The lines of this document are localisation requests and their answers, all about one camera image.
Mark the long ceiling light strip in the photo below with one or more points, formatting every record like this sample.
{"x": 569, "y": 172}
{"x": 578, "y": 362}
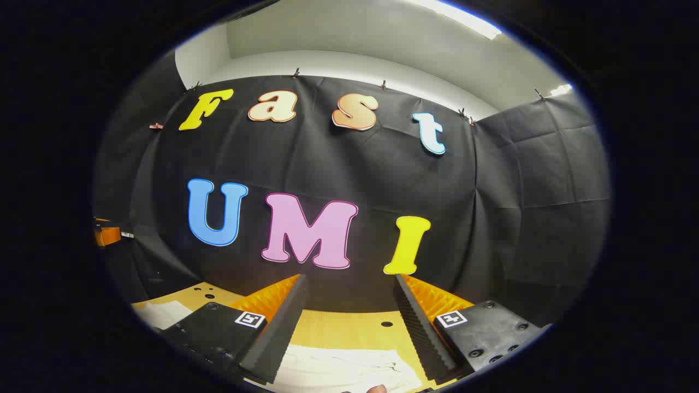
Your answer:
{"x": 464, "y": 19}

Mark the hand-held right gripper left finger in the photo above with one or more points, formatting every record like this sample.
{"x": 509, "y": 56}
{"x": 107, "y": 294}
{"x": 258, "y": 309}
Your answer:
{"x": 281, "y": 327}

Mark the white jeans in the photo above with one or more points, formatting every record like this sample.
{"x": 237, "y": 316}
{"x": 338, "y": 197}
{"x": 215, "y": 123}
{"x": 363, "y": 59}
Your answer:
{"x": 338, "y": 371}

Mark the row of backdrop clips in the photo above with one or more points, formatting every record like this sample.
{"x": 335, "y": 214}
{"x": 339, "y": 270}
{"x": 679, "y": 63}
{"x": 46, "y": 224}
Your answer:
{"x": 296, "y": 72}

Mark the small ceiling light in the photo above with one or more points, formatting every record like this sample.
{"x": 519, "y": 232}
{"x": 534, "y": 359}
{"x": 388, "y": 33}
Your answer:
{"x": 561, "y": 90}

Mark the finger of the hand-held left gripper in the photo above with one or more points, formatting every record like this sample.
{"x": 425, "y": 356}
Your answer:
{"x": 106, "y": 236}

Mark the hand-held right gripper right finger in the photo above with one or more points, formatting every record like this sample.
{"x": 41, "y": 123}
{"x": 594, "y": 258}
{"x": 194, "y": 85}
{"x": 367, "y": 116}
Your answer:
{"x": 420, "y": 327}

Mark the black backdrop cloth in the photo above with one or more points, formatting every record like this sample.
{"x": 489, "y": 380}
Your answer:
{"x": 327, "y": 158}

